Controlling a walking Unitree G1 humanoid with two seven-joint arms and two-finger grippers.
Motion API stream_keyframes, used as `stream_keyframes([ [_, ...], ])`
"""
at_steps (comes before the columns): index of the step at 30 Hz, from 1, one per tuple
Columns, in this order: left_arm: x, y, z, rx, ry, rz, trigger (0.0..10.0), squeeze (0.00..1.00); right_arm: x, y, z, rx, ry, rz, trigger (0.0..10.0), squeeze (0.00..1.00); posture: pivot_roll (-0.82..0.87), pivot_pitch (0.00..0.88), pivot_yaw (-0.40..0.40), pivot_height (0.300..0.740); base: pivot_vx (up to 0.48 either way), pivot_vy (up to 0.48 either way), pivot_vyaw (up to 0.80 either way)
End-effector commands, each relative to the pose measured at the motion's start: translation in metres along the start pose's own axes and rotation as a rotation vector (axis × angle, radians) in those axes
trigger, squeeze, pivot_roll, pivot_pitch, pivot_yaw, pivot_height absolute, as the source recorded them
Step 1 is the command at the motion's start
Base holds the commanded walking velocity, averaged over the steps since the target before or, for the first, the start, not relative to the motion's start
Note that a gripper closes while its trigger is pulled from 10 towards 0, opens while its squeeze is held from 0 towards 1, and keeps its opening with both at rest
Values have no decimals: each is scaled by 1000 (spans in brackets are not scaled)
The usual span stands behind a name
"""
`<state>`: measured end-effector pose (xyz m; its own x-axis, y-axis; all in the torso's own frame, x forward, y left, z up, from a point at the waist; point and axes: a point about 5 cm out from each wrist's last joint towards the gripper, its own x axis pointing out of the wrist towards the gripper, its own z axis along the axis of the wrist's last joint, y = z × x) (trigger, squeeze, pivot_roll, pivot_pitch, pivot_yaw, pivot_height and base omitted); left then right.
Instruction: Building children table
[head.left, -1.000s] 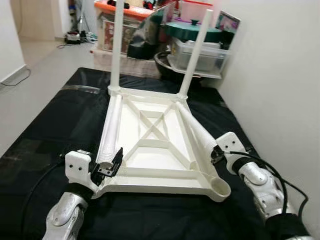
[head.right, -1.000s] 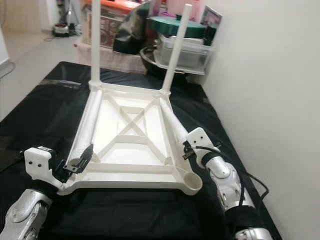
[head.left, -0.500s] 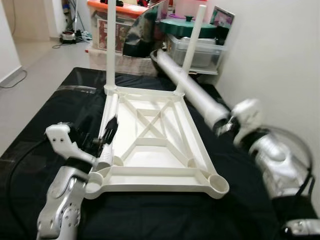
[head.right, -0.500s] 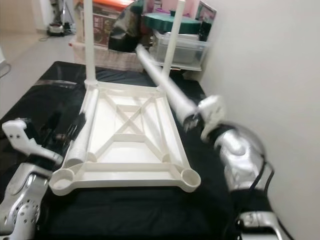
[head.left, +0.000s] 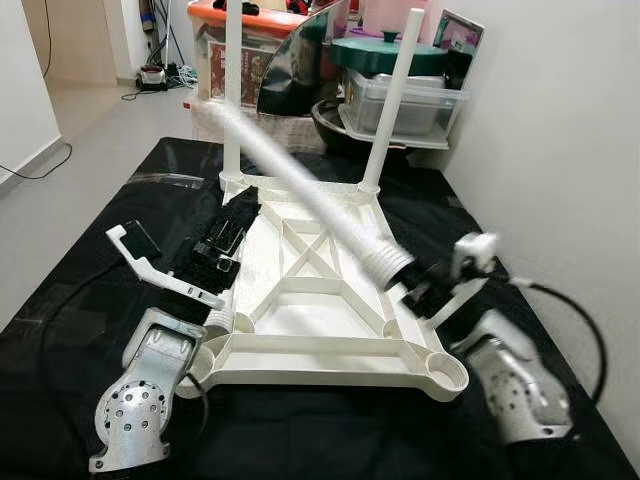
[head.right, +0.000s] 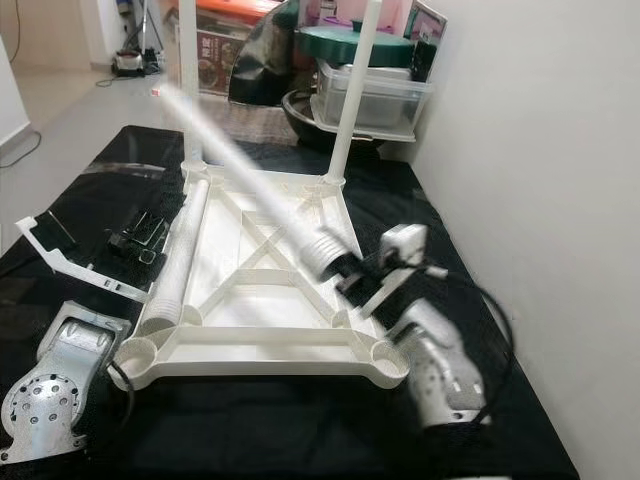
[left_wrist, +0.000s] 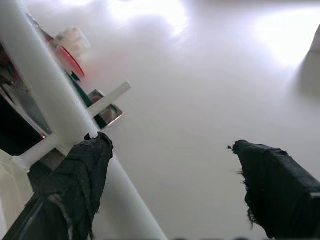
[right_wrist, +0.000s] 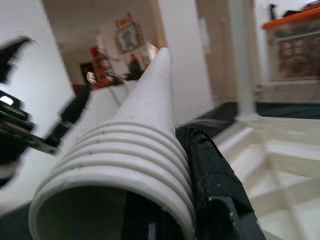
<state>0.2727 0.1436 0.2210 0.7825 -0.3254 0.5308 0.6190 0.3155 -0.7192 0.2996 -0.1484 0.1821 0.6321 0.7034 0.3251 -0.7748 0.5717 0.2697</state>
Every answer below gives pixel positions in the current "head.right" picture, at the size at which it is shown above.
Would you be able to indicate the white plastic tabletop panel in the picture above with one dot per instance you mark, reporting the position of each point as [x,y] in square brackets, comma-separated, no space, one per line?
[260,335]

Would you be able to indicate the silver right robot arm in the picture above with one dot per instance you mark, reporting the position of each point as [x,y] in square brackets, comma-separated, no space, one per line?
[440,365]

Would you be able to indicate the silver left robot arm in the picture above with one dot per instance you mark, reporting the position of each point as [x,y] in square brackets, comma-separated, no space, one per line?
[60,390]

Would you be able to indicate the crumpled clear tape strip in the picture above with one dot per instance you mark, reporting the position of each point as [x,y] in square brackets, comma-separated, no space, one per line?
[130,172]

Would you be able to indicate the beige cloth covered bench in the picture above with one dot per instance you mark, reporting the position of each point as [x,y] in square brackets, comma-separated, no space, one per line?
[260,122]

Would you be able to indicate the black wok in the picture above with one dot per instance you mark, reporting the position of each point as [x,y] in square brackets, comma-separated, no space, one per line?
[305,125]

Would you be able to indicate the clear plastic container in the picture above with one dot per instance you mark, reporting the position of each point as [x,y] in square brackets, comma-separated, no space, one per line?
[400,95]

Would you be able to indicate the black table cloth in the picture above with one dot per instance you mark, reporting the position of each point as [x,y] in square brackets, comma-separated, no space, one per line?
[260,430]

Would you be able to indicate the orange lid storage box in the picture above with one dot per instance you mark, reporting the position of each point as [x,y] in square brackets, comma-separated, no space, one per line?
[220,50]

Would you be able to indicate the black bag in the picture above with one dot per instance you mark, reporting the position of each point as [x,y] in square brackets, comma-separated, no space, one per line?
[265,65]

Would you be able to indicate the green pot lid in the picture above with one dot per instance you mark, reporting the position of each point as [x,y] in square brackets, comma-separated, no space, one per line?
[325,45]

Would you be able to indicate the pink storage box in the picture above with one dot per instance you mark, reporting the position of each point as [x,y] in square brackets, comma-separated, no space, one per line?
[335,10]

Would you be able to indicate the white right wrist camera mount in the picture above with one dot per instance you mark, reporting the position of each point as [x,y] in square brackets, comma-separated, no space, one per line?
[405,245]

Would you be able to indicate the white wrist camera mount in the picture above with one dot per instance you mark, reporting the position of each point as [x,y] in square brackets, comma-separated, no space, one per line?
[80,270]
[405,245]

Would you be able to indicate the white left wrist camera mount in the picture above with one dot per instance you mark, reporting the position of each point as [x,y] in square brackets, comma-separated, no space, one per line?
[80,270]

